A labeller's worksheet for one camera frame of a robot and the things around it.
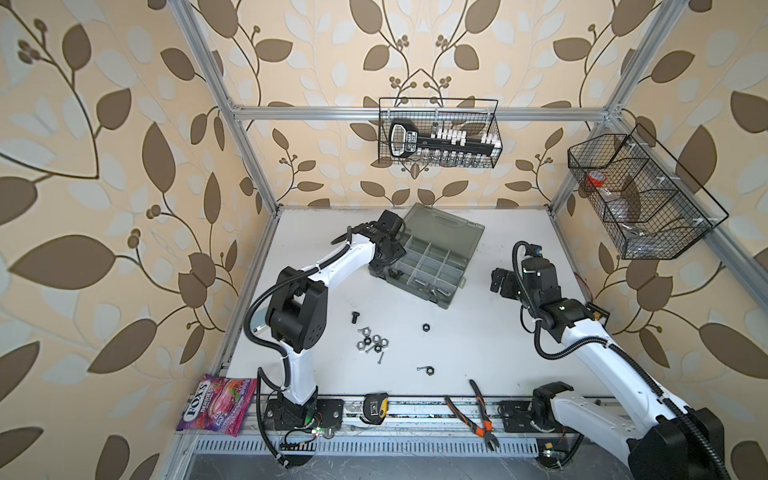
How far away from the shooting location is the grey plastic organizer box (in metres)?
0.96

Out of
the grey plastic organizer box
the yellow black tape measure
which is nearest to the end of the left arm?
the grey plastic organizer box

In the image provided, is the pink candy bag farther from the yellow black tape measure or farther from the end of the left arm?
the end of the left arm

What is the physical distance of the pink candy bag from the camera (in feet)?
2.41

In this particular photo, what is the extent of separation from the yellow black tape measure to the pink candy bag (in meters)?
0.31

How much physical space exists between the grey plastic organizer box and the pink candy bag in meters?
0.50

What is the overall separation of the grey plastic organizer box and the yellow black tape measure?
33 centimetres

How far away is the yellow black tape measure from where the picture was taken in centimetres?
74
